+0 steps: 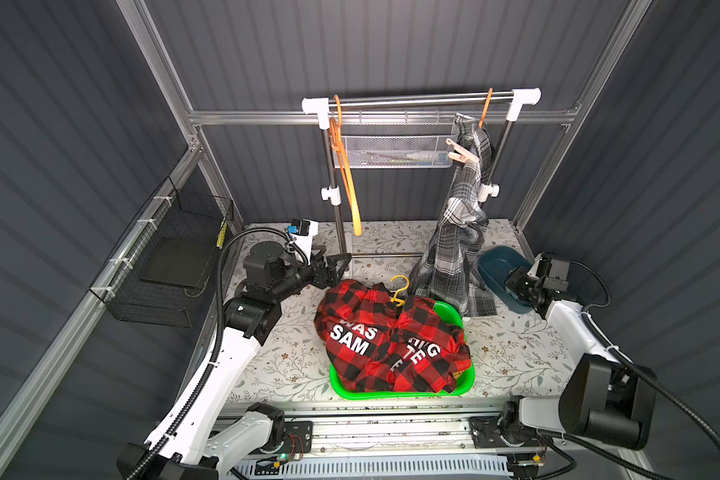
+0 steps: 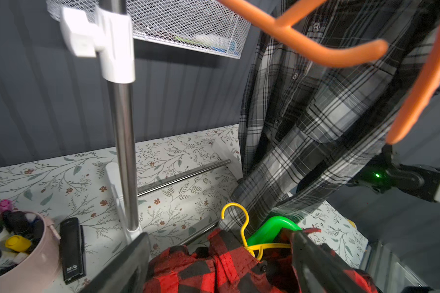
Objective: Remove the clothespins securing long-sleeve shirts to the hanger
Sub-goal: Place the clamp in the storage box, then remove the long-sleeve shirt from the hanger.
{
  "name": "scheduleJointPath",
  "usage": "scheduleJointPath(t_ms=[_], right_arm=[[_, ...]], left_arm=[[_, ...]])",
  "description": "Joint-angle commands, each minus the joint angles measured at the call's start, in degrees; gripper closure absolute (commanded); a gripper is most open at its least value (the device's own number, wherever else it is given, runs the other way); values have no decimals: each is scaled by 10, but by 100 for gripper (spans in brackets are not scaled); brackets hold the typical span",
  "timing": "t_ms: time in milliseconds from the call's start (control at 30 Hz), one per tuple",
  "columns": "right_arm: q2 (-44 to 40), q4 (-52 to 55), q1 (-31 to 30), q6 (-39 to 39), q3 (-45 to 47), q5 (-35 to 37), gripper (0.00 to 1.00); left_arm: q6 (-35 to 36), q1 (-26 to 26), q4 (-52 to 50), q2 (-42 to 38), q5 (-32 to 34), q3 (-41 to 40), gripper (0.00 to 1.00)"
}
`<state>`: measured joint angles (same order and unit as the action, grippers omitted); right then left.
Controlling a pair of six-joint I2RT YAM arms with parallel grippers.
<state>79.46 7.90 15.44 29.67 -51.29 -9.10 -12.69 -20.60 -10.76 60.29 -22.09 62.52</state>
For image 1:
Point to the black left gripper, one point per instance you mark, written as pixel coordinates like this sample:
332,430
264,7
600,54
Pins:
323,270

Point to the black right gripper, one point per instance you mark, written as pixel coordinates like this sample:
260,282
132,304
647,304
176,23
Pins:
521,282

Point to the yellow plastic hanger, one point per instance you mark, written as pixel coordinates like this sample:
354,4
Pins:
396,298

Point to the red black plaid shirt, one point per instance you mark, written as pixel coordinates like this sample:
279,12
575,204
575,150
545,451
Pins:
396,342

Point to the orange plastic hanger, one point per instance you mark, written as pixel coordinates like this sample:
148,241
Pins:
338,146

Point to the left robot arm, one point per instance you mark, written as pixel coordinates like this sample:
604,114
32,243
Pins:
184,444

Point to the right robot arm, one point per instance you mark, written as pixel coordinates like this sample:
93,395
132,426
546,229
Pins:
609,400

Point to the grey plaid long-sleeve shirt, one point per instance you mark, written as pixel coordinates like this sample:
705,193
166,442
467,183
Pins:
448,271

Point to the brown orange hanger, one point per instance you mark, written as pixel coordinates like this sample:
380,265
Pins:
485,108

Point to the dark teal plastic bin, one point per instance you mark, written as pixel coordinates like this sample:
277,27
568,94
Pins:
495,266

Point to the floral table mat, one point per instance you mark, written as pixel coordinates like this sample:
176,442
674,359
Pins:
512,353

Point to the green perforated plastic tray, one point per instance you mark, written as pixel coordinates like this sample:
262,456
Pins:
408,390

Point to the yellow object in basket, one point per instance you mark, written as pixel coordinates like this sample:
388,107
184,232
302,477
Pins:
220,241

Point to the pink clothespin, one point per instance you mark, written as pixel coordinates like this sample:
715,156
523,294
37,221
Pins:
460,154

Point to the steel clothes rack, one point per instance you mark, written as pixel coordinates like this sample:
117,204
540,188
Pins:
411,109

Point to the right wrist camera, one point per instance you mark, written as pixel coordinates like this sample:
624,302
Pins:
551,270

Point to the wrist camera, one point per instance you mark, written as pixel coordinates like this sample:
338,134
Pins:
551,270
302,233

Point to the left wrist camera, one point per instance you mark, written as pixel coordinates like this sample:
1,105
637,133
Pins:
302,233

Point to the white mesh wire basket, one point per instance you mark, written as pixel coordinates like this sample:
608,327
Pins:
398,146

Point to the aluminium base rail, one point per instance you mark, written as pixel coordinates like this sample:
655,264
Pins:
428,438

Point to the black wire wall basket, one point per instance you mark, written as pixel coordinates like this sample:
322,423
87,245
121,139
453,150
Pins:
164,276

